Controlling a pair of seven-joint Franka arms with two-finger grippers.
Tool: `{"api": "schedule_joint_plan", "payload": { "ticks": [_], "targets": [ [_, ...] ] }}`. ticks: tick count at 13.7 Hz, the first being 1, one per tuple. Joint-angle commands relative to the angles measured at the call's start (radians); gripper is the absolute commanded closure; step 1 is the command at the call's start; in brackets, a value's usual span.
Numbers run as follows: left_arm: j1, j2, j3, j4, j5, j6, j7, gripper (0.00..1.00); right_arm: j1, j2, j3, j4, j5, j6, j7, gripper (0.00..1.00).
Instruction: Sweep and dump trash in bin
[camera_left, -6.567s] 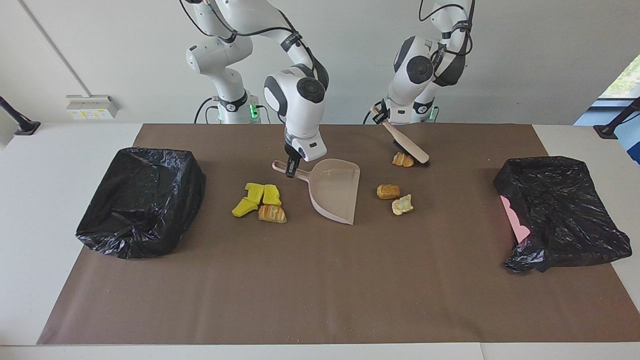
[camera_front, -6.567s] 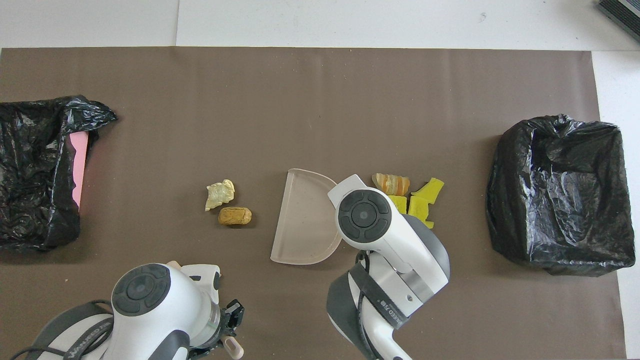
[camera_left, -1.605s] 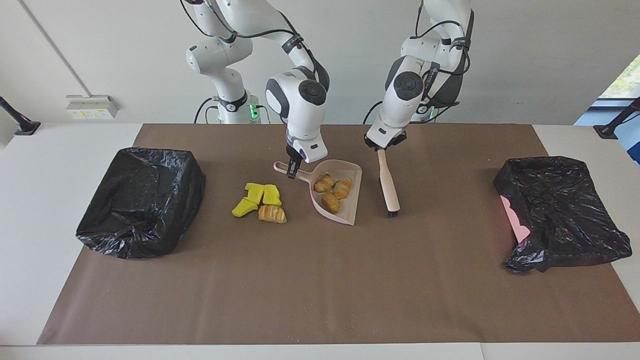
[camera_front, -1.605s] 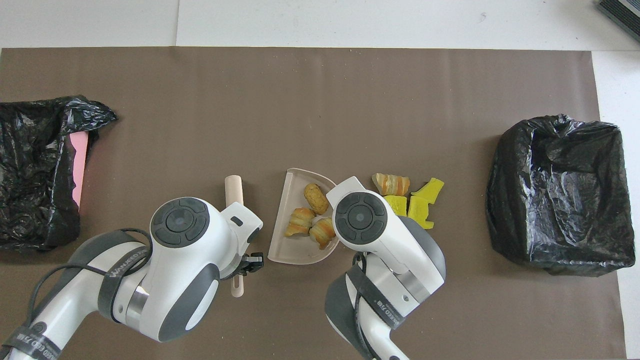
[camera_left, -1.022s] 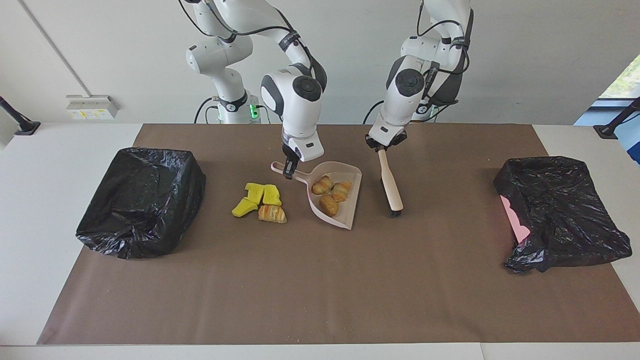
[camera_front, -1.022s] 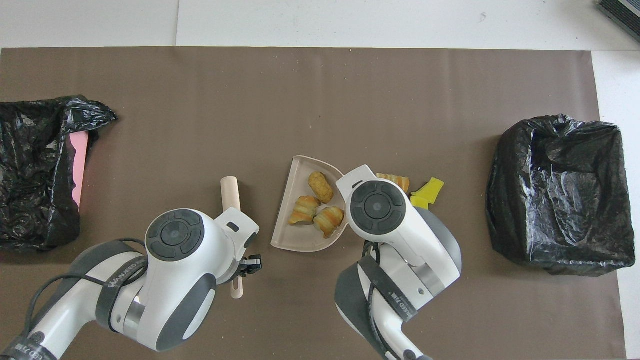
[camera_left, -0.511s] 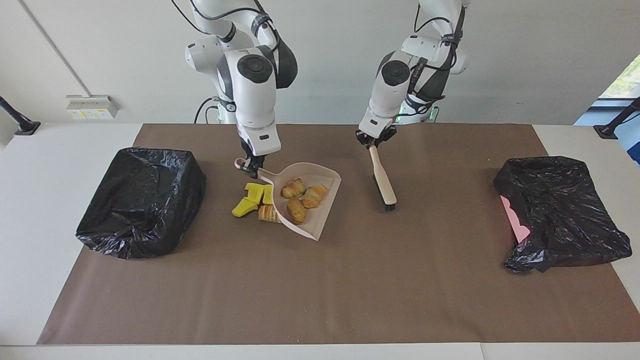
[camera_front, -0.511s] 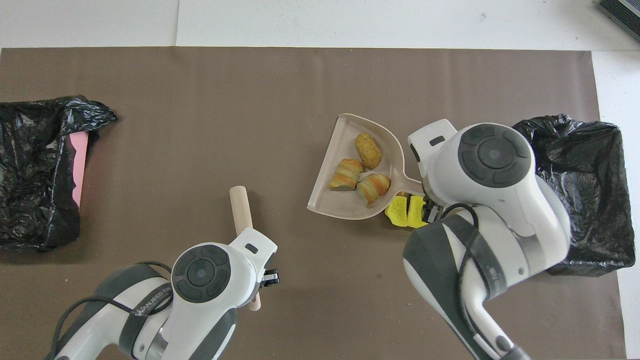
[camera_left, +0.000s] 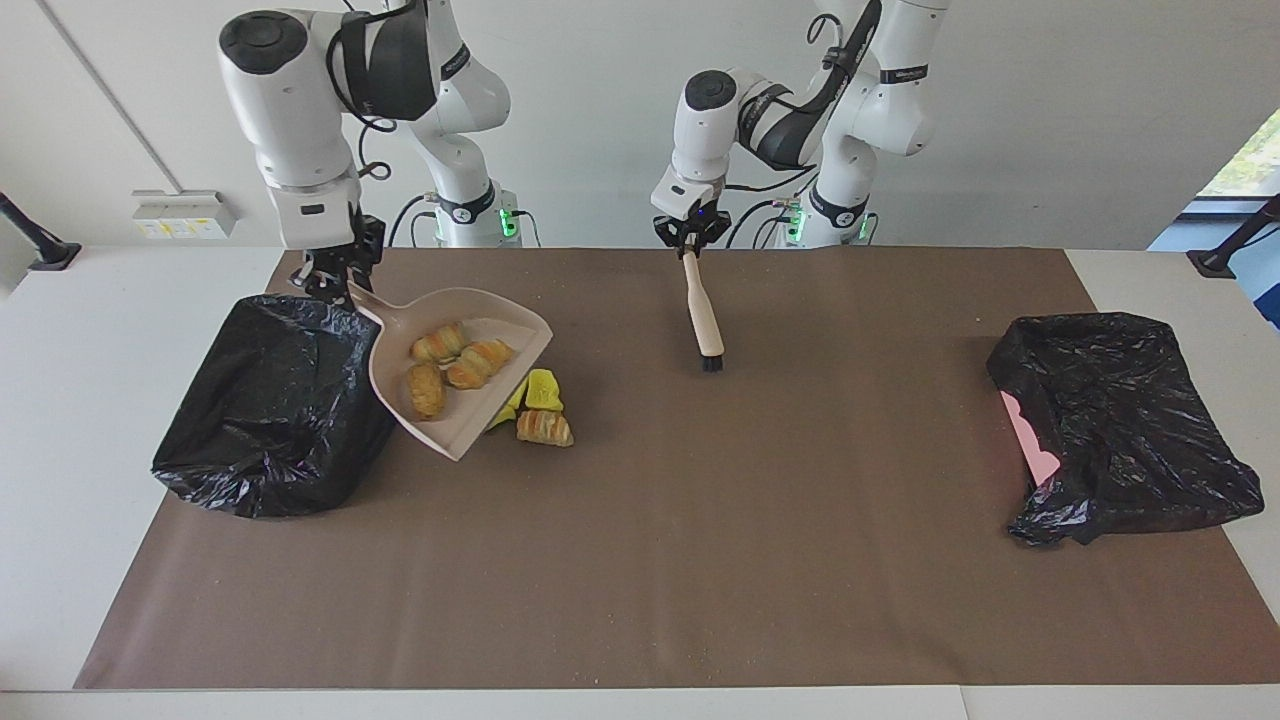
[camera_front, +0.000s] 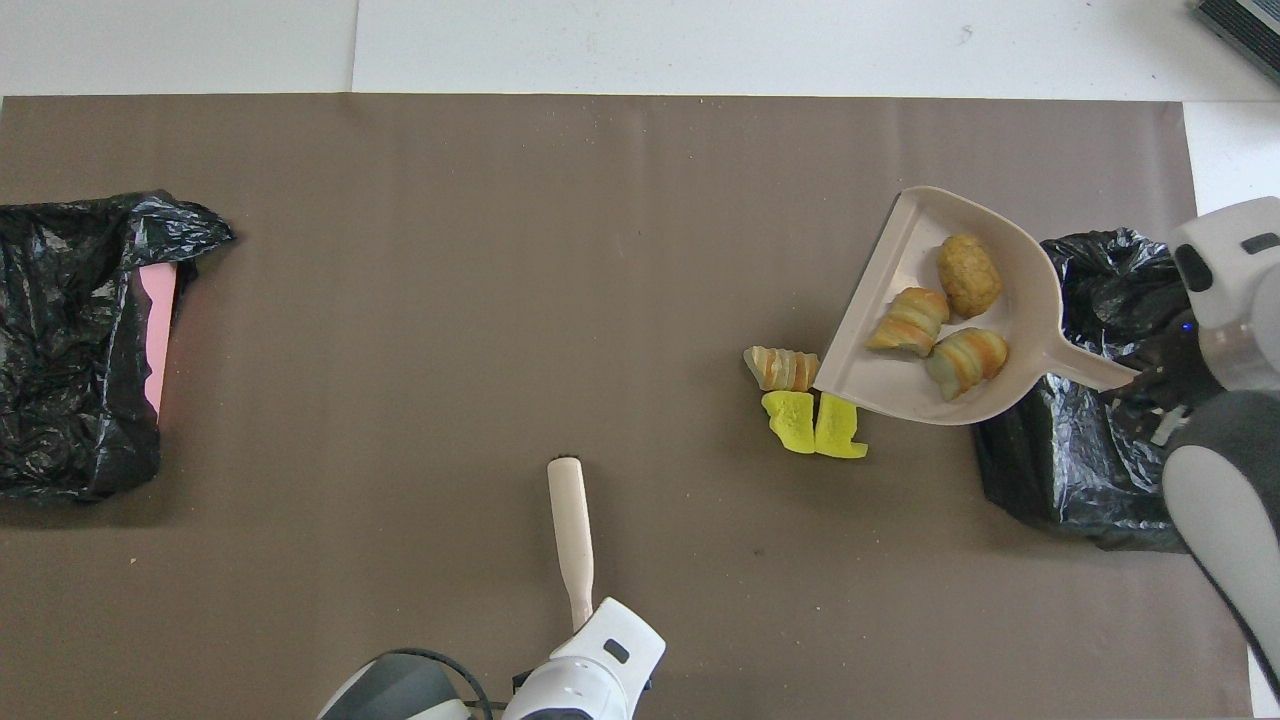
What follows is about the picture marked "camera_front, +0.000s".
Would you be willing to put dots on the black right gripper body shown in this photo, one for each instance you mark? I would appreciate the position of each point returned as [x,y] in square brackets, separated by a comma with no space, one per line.
[1190,365]

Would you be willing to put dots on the pale flaky bread toy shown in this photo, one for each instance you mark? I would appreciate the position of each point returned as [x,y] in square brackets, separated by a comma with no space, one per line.
[967,362]

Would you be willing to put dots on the brown bread roll toy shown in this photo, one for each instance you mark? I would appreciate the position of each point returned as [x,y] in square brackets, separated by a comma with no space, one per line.
[970,275]

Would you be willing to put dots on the striped croissant toy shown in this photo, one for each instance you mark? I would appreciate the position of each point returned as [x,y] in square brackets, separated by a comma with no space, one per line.
[780,368]
[910,320]

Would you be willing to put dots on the beige plastic dustpan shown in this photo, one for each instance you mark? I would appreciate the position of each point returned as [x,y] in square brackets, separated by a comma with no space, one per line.
[880,375]

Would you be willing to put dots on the beige hand brush black bristles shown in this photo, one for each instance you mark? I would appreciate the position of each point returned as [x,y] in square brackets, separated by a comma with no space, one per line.
[571,530]

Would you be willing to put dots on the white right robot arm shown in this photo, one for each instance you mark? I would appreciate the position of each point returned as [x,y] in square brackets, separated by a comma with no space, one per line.
[1230,270]

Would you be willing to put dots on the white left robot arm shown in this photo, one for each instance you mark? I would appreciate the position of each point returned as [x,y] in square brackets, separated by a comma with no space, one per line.
[590,670]

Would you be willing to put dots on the bin lined with black bag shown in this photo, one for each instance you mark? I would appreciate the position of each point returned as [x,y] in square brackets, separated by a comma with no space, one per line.
[1080,480]

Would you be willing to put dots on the pink plastic bin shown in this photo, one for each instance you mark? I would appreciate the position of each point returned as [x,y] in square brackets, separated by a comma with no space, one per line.
[158,330]

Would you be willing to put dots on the loose black trash bag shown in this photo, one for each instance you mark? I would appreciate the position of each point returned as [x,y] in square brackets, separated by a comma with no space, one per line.
[60,350]

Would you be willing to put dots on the dark ribbed panel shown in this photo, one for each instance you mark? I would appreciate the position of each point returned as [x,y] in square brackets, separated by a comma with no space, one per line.
[1245,25]

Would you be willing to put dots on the brown paper table mat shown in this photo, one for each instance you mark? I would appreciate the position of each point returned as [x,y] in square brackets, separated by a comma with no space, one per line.
[640,150]

